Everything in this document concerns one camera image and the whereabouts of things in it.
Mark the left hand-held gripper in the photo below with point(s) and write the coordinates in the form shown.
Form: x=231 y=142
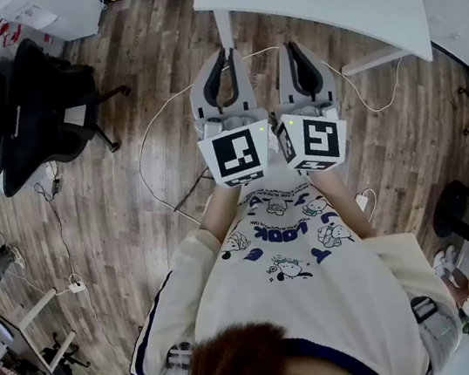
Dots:
x=233 y=151

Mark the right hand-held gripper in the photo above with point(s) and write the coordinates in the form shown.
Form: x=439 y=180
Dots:
x=319 y=138

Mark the person's left forearm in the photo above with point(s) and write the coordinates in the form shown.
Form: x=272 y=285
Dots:
x=220 y=211

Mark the person's right forearm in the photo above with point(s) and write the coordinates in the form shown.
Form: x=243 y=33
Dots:
x=338 y=201

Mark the white table leg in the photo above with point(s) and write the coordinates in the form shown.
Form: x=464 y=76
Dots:
x=223 y=29

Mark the white table crossbar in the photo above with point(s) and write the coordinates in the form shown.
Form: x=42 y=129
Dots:
x=373 y=59

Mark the white charger block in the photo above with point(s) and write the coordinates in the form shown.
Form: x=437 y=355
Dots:
x=361 y=202

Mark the black mesh office chair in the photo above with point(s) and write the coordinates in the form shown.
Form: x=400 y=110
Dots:
x=44 y=102

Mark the black power adapter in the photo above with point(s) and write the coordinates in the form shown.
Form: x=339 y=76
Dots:
x=57 y=186

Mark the white paper sheet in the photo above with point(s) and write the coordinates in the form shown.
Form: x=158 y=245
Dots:
x=28 y=12

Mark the cream printed shirt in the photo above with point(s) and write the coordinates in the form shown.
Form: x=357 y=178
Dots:
x=301 y=304

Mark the pile of red white packets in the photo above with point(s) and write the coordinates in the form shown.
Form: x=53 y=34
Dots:
x=3 y=33

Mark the white power strip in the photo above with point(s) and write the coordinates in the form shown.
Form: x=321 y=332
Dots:
x=76 y=287

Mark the white desk frame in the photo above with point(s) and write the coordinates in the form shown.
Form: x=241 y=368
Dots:
x=38 y=310

